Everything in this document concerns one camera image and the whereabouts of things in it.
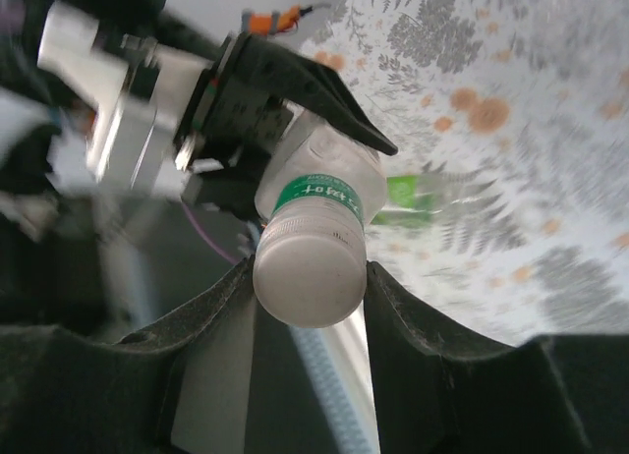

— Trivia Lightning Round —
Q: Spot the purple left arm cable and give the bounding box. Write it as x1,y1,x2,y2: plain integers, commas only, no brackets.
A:
179,200,245,267

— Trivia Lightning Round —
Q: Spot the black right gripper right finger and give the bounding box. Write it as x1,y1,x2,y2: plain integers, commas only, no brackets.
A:
363,259,629,454

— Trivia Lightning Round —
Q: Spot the clear bottle light green label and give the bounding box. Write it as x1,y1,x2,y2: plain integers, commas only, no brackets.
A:
371,174,446,225

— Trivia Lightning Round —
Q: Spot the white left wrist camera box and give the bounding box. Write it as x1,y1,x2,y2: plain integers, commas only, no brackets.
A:
37,0,217,185

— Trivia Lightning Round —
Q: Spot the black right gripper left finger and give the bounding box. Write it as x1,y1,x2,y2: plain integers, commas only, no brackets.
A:
0,256,259,454

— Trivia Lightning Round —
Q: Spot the clear bottle dark green label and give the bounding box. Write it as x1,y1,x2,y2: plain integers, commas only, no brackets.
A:
253,112,390,229

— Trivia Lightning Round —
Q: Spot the white slotted cable duct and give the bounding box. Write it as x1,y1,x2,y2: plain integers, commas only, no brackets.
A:
289,323,382,454

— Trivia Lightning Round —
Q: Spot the large white bottle cap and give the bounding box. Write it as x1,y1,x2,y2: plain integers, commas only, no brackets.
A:
252,212,369,328

